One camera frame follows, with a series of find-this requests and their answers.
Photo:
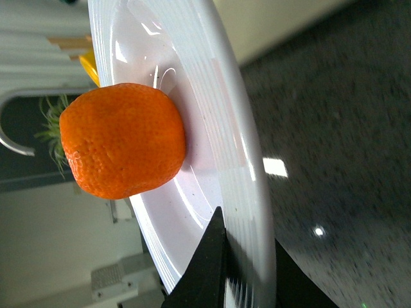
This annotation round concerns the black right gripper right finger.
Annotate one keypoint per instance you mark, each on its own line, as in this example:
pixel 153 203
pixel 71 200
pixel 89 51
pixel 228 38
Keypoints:
pixel 294 288

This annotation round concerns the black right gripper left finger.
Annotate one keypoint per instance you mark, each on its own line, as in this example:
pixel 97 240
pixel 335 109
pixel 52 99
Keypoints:
pixel 203 283

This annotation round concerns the orange mandarin fruit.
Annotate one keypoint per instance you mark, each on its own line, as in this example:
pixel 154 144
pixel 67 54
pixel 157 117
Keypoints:
pixel 122 140

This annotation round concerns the white round plate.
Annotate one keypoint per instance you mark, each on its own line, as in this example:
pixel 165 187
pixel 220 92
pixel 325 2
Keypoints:
pixel 181 48

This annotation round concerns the grey metal equipment box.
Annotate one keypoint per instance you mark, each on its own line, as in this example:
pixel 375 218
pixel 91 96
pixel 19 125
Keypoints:
pixel 132 281

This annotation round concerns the green spiky plant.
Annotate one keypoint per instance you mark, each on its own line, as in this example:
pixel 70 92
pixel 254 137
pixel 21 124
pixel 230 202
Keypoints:
pixel 51 111

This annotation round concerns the yellow plastic cup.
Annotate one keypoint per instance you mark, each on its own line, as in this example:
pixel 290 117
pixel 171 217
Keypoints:
pixel 88 62

